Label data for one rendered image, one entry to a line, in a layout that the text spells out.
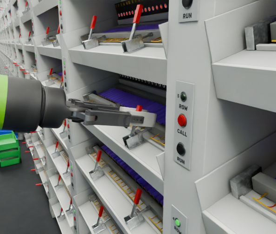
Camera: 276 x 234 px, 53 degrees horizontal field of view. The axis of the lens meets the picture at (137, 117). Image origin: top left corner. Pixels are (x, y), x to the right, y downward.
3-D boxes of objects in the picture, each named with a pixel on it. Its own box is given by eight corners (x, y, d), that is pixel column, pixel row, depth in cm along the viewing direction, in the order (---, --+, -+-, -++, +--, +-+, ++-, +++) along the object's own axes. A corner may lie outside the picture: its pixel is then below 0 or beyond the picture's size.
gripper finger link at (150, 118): (126, 109, 56) (128, 110, 56) (155, 113, 60) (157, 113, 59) (124, 124, 57) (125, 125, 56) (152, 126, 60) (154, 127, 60)
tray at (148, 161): (169, 202, 48) (156, 156, 44) (75, 118, 100) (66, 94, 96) (251, 150, 55) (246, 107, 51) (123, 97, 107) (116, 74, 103)
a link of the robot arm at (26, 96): (9, 73, 42) (6, 68, 50) (0, 146, 44) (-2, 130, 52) (50, 79, 45) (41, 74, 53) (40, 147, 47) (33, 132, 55)
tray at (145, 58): (173, 87, 43) (151, -8, 37) (72, 62, 95) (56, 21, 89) (264, 46, 50) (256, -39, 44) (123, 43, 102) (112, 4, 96)
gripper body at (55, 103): (33, 120, 54) (79, 124, 58) (40, 133, 47) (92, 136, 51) (38, 82, 53) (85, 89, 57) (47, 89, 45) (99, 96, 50)
